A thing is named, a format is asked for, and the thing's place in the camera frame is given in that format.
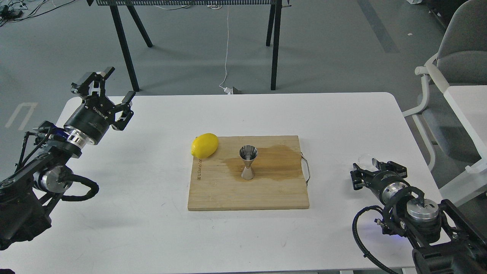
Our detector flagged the steel double jigger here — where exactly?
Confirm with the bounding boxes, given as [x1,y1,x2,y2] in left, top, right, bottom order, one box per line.
[239,145,258,180]

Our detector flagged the black floor cables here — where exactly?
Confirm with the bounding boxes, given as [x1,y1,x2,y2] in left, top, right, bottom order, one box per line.
[0,0,76,28]

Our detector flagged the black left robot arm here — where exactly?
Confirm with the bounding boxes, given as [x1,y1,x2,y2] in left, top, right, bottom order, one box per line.
[0,67,136,251]

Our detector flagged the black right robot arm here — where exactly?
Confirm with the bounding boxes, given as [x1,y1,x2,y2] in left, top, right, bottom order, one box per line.
[350,158,487,274]

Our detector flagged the small clear glass cup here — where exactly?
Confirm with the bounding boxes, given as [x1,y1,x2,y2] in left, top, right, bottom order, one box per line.
[357,154,378,172]

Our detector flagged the yellow lemon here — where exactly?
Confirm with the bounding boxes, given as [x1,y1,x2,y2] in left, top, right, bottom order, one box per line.
[191,132,219,159]

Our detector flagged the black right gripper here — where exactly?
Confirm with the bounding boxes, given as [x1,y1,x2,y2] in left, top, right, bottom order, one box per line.
[350,161,410,205]

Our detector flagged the bamboo cutting board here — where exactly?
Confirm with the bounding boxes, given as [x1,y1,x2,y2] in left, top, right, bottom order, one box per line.
[187,135,309,210]

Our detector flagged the black metal table frame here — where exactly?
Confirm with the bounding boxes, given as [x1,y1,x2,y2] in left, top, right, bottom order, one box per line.
[86,0,291,91]

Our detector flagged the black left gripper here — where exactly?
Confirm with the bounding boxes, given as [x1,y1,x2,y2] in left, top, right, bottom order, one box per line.
[64,67,136,145]

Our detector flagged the grey office chair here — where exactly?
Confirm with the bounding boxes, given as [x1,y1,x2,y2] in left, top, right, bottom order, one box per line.
[403,0,486,164]

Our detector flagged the white power cable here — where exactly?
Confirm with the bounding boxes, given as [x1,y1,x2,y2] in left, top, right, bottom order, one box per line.
[219,4,242,95]

